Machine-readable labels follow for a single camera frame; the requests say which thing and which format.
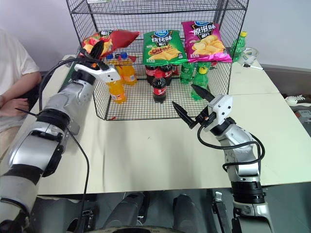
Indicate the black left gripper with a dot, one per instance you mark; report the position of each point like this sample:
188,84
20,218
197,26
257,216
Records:
93,62

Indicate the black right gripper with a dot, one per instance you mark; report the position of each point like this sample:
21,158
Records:
203,117

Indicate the red chips bag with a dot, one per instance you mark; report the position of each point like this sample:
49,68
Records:
121,38

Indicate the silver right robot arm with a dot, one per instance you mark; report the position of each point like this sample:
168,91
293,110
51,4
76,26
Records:
238,138

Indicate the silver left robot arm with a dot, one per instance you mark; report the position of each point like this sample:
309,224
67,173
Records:
70,94

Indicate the bystander bare forearm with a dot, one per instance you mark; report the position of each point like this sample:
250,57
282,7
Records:
24,83

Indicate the bystander bare hand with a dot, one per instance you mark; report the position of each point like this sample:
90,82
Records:
12,106

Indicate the green soda bottle yellow cap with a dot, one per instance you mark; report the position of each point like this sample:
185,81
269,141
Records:
239,46
200,80

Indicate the dark green panel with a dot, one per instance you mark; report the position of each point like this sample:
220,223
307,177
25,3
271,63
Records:
70,71

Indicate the cola bottle red label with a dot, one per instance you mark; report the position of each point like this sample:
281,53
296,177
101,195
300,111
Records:
150,72
159,89
168,72

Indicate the orange soda bottle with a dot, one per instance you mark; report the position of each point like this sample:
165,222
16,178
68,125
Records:
116,92
129,75

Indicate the green chips bag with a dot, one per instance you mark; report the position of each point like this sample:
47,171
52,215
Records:
162,48

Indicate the pink chips bag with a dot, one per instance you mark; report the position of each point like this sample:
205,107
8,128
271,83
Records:
206,41

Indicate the black and white marker pen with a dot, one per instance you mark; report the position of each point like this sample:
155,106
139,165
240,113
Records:
253,66

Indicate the bystander white t-shirt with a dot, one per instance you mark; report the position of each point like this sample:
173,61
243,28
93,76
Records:
14,58

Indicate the black zip tie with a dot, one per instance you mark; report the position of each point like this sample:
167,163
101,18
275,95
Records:
25,112

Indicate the white sneaker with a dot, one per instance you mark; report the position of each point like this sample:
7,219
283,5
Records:
297,98

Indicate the dark rounded robot leg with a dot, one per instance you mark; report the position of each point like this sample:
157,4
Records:
130,208
187,210

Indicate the grey equipment box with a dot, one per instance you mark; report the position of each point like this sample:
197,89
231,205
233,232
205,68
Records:
302,116

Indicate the bystander beige trousers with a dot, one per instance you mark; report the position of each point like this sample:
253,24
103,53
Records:
6,131

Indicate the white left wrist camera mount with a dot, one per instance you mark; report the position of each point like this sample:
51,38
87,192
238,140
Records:
107,75

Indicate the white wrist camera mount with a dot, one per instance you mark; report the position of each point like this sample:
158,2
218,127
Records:
107,75
222,105

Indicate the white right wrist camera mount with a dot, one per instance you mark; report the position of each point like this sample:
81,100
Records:
222,105

